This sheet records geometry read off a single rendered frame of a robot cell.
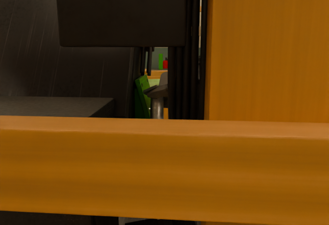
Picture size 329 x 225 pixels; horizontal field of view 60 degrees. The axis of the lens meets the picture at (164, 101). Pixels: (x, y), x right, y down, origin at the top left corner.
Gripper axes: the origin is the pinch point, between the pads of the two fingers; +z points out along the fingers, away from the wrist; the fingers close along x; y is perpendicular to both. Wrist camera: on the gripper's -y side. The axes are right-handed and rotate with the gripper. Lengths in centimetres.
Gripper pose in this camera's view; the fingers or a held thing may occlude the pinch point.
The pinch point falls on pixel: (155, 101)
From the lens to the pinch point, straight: 65.4
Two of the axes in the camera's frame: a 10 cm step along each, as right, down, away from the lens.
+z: -9.6, 2.3, 1.5
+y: -1.1, -8.1, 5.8
